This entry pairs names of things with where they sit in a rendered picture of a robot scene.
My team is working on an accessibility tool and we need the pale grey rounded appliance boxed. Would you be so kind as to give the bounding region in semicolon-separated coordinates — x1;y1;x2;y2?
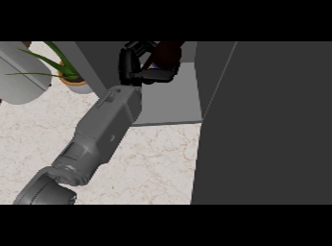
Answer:
0;40;53;106

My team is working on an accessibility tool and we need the dark grey cabinet door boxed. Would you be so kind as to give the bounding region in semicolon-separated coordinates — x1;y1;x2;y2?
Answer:
190;40;332;206

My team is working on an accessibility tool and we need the dark wine bottle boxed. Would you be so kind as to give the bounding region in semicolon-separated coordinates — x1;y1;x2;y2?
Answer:
147;40;185;75

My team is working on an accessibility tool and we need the grey cabinet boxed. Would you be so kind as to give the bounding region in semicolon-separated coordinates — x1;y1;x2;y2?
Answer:
54;40;238;127

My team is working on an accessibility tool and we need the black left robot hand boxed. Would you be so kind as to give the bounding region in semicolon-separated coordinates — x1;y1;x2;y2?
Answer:
117;40;181;86

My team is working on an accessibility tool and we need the green potted plant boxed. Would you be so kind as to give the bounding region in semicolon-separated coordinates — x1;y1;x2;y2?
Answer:
2;40;89;87

